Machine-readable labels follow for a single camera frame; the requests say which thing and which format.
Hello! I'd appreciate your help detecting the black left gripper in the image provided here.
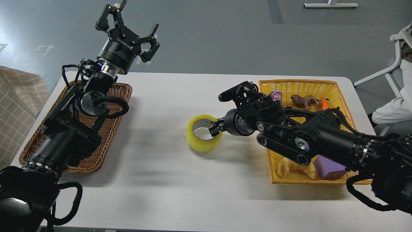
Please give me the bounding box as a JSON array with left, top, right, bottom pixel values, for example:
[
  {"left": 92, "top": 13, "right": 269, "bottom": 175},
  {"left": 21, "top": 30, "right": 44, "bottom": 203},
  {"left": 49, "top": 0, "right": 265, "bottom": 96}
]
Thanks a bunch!
[{"left": 95, "top": 3, "right": 160, "bottom": 75}]

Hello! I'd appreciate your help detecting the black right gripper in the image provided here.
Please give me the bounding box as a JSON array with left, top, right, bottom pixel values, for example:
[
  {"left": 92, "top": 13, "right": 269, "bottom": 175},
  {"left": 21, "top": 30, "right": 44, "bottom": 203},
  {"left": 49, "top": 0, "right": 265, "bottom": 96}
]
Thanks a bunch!
[{"left": 209, "top": 108, "right": 255, "bottom": 138}]

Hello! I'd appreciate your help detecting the yellow tape roll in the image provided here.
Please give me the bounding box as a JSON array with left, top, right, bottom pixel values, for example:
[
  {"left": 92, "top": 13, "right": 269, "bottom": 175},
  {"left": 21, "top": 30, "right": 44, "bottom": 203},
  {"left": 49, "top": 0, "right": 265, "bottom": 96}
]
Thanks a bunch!
[{"left": 186, "top": 114, "right": 223, "bottom": 153}]

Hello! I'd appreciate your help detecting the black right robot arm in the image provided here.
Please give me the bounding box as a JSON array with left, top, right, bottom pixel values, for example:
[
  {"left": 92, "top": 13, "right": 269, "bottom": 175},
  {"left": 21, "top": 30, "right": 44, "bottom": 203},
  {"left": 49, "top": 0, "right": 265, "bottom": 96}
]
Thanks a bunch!
[{"left": 209, "top": 81, "right": 412, "bottom": 214}]

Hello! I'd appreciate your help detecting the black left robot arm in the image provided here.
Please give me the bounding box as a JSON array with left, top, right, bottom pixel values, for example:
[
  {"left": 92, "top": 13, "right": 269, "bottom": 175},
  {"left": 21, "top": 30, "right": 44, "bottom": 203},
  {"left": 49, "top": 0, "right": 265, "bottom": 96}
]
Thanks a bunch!
[{"left": 1, "top": 0, "right": 160, "bottom": 232}]

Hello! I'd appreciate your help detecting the small drink can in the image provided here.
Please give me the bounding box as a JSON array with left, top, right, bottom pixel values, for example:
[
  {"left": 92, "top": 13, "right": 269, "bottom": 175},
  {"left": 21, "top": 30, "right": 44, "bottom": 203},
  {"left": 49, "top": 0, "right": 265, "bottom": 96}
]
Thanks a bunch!
[{"left": 270, "top": 90, "right": 283, "bottom": 104}]

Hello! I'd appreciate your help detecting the toy croissant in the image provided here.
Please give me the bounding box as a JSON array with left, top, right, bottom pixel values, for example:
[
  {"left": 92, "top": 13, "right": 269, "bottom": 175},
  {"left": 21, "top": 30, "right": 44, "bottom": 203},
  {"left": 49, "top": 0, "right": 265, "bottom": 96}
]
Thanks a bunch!
[{"left": 277, "top": 158, "right": 320, "bottom": 180}]

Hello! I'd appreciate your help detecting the brown toy animal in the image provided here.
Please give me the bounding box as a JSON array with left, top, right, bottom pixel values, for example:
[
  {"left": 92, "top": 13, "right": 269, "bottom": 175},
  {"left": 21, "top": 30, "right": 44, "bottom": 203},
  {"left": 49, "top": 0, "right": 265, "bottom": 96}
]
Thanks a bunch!
[{"left": 290, "top": 94, "right": 321, "bottom": 110}]

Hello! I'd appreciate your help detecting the brown wicker basket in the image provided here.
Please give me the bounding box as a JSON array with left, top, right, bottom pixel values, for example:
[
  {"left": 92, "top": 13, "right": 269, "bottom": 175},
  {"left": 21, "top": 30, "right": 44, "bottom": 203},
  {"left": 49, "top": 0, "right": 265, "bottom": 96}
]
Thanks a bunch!
[{"left": 19, "top": 83, "right": 133, "bottom": 174}]

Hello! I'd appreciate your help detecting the orange toy carrot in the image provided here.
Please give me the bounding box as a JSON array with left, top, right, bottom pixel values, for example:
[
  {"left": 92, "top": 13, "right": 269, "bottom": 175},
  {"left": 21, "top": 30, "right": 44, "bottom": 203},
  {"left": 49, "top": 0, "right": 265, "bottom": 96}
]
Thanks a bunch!
[{"left": 321, "top": 97, "right": 331, "bottom": 111}]

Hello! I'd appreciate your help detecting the purple foam cube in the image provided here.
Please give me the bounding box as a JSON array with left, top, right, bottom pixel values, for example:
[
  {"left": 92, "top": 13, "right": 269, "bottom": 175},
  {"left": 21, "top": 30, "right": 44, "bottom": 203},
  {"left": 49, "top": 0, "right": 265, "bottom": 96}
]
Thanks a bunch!
[{"left": 314, "top": 155, "right": 347, "bottom": 180}]

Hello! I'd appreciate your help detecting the yellow plastic basket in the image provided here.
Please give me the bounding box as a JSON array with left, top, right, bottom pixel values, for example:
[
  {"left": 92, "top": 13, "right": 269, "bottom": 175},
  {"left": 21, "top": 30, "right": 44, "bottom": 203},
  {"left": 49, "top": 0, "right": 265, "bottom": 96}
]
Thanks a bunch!
[{"left": 258, "top": 79, "right": 358, "bottom": 185}]

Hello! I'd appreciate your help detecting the white stand base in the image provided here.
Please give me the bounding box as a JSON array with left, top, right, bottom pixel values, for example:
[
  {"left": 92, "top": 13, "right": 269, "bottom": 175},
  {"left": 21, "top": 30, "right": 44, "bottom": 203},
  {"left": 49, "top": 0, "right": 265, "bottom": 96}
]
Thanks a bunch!
[{"left": 303, "top": 2, "right": 359, "bottom": 8}]

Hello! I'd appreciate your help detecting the person in white clothes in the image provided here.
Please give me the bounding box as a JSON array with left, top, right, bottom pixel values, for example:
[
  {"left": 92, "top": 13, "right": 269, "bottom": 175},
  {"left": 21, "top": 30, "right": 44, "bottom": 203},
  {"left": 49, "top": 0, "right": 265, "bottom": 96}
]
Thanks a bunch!
[{"left": 368, "top": 44, "right": 412, "bottom": 127}]

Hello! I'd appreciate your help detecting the white office chair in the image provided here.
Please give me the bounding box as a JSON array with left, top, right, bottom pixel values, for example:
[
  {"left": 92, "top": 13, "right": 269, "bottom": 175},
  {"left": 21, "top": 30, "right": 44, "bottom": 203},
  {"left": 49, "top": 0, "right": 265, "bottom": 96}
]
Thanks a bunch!
[{"left": 353, "top": 22, "right": 412, "bottom": 97}]

